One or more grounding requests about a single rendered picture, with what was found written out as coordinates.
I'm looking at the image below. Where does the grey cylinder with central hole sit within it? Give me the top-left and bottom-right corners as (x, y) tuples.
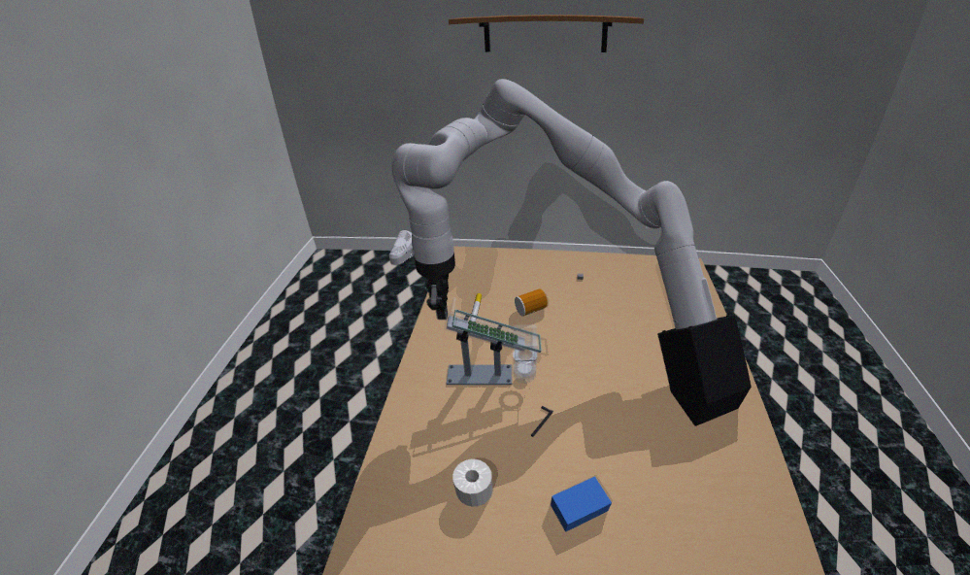
(452, 459), (493, 507)

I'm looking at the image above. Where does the orange cylinder with grey end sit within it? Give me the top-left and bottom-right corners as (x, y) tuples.
(515, 289), (548, 316)

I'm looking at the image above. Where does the black l-shaped hex key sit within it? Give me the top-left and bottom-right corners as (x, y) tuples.
(532, 406), (552, 435)

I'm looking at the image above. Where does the clear glass vial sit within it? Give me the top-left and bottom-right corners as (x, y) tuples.
(513, 353), (537, 384)

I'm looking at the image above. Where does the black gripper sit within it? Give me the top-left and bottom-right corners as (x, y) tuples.
(415, 253), (455, 320)

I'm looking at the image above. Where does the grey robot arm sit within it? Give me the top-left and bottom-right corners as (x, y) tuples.
(389, 79), (717, 329)

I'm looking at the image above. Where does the blue rectangular block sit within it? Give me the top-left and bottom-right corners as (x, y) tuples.
(551, 477), (612, 532)

